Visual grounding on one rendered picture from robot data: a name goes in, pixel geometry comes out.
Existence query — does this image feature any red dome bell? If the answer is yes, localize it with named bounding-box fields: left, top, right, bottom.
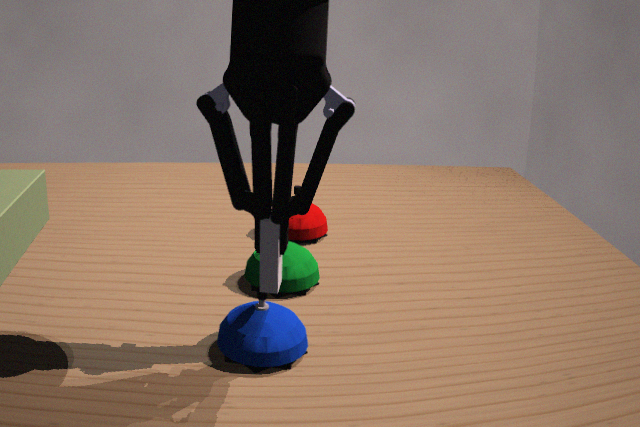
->
left=288, top=203, right=328, bottom=244

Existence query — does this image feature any green dome bell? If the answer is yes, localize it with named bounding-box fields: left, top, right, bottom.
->
left=245, top=241, right=320, bottom=298

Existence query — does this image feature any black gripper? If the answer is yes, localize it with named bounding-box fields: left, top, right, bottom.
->
left=197, top=0, right=355, bottom=294

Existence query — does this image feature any blue dome-shaped bell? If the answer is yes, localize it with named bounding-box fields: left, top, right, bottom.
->
left=217, top=286, right=308, bottom=373

